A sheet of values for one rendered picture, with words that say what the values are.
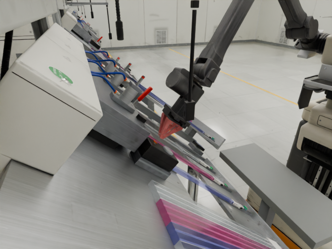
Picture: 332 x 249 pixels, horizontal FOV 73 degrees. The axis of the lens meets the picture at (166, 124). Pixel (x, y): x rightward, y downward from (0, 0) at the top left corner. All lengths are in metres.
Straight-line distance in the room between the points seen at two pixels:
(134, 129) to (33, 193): 0.21
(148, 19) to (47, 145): 8.27
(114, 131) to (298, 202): 0.91
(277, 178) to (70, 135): 1.09
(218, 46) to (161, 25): 7.89
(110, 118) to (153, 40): 8.22
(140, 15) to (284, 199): 7.77
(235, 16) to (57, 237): 0.74
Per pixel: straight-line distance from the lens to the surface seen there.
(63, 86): 0.22
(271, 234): 0.80
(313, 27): 1.18
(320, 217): 1.11
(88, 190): 0.26
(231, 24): 0.79
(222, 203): 0.66
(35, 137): 0.23
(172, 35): 8.78
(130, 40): 8.34
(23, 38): 1.49
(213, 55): 0.72
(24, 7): 0.24
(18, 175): 0.23
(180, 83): 0.65
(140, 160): 0.40
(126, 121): 0.37
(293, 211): 1.08
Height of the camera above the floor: 1.32
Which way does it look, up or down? 28 degrees down
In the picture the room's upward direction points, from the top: straight up
